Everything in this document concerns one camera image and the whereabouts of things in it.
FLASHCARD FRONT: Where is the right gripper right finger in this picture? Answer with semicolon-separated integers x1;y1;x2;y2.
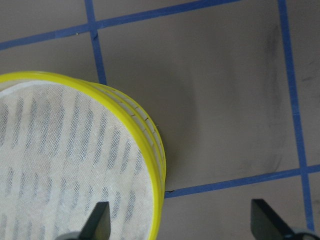
250;199;320;240

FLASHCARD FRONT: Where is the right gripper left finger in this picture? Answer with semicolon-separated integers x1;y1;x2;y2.
55;201;111;240

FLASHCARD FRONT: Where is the white cloth liner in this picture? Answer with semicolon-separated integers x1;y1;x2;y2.
0;80;154;240

